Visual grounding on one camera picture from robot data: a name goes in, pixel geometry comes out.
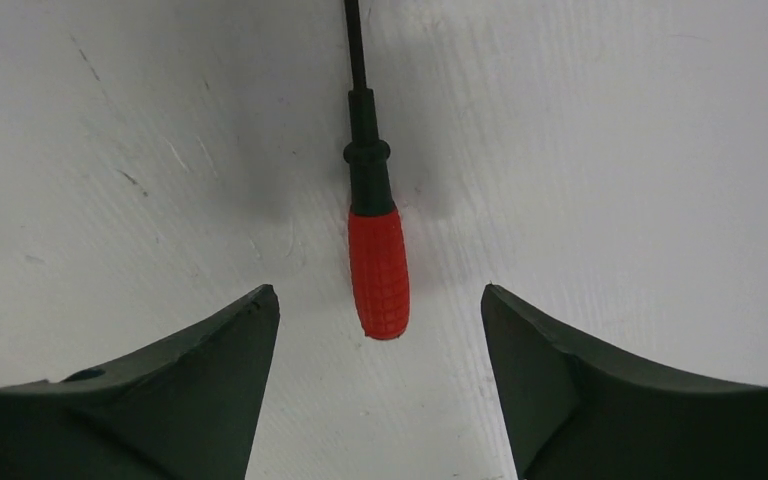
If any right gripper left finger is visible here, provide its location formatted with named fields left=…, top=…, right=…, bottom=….
left=0, top=285, right=280, bottom=479

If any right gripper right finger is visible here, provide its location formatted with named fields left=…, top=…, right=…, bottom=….
left=481, top=284, right=768, bottom=479

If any red handled screwdriver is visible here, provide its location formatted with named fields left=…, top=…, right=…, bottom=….
left=343, top=1, right=410, bottom=340

